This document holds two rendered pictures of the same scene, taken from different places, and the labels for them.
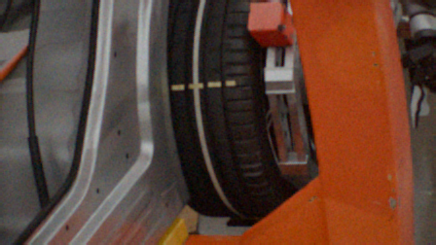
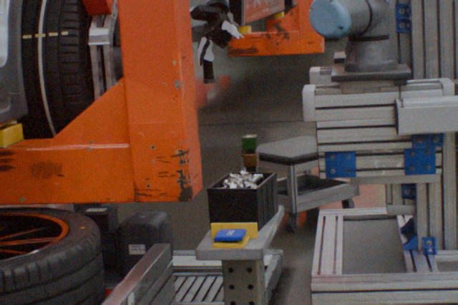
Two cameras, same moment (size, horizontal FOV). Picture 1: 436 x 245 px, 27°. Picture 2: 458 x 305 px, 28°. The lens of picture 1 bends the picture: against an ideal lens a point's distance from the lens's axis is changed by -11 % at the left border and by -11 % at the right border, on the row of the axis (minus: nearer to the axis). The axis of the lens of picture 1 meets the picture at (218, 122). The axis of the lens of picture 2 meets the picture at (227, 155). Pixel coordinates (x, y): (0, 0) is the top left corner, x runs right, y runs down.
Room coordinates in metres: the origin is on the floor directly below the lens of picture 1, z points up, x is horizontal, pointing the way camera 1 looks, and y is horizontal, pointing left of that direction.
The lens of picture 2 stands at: (-0.91, 0.16, 1.12)
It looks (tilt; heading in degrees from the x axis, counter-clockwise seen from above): 11 degrees down; 347
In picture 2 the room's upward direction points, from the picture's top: 4 degrees counter-clockwise
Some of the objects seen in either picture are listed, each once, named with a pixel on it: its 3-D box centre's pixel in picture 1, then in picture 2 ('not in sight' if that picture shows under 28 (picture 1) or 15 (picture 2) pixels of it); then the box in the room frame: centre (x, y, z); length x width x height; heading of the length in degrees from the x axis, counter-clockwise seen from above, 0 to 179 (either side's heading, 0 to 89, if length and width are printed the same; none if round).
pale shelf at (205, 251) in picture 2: not in sight; (242, 230); (1.45, -0.43, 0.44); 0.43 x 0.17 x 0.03; 155
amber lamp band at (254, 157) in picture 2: not in sight; (251, 159); (1.63, -0.51, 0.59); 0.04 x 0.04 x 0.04; 65
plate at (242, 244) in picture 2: not in sight; (231, 241); (1.30, -0.36, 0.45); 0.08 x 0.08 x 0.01; 65
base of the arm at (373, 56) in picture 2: not in sight; (369, 51); (1.61, -0.88, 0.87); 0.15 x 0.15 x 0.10
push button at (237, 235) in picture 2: not in sight; (230, 236); (1.30, -0.36, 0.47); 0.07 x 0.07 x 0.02; 65
